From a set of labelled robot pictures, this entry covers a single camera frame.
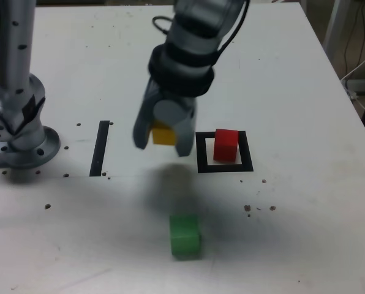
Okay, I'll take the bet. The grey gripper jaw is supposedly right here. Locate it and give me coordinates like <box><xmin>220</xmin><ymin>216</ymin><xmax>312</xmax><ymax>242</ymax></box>
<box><xmin>132</xmin><ymin>78</ymin><xmax>161</xmax><ymax>151</ymax></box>
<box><xmin>153</xmin><ymin>99</ymin><xmax>198</xmax><ymax>158</ymax></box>

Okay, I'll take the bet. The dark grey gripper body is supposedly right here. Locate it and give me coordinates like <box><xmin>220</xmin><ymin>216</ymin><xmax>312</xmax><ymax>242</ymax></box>
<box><xmin>159</xmin><ymin>89</ymin><xmax>199</xmax><ymax>119</ymax></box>

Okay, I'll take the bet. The yellow cube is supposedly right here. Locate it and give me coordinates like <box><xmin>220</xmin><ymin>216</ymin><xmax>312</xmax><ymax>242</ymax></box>
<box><xmin>151</xmin><ymin>120</ymin><xmax>178</xmax><ymax>146</ymax></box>

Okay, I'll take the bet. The red cube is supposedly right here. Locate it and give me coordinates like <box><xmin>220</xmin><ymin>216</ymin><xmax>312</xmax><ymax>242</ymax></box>
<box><xmin>213</xmin><ymin>128</ymin><xmax>239</xmax><ymax>162</ymax></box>

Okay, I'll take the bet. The green cube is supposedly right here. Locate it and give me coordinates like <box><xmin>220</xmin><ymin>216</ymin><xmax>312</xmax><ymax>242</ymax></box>
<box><xmin>169</xmin><ymin>214</ymin><xmax>201</xmax><ymax>257</ymax></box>

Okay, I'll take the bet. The black tape square outline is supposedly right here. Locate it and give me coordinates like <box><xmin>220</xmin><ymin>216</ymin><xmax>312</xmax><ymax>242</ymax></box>
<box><xmin>195</xmin><ymin>130</ymin><xmax>254</xmax><ymax>173</ymax></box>

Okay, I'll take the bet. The black tape strip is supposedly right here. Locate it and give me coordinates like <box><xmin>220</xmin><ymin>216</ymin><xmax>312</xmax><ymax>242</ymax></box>
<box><xmin>89</xmin><ymin>120</ymin><xmax>110</xmax><ymax>178</ymax></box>

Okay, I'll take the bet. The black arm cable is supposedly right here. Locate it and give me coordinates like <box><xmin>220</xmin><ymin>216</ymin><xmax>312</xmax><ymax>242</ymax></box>
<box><xmin>151</xmin><ymin>0</ymin><xmax>251</xmax><ymax>62</ymax></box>

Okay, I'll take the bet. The white metal post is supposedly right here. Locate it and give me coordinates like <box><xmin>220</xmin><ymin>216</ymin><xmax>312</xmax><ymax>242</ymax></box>
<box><xmin>323</xmin><ymin>0</ymin><xmax>345</xmax><ymax>53</ymax></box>

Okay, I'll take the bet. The white cable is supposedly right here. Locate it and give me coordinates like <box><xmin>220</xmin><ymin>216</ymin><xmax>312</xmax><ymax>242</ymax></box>
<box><xmin>341</xmin><ymin>45</ymin><xmax>365</xmax><ymax>116</ymax></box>

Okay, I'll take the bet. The black hanging cable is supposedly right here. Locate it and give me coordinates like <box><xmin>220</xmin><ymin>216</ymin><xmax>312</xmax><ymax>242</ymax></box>
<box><xmin>344</xmin><ymin>0</ymin><xmax>365</xmax><ymax>79</ymax></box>

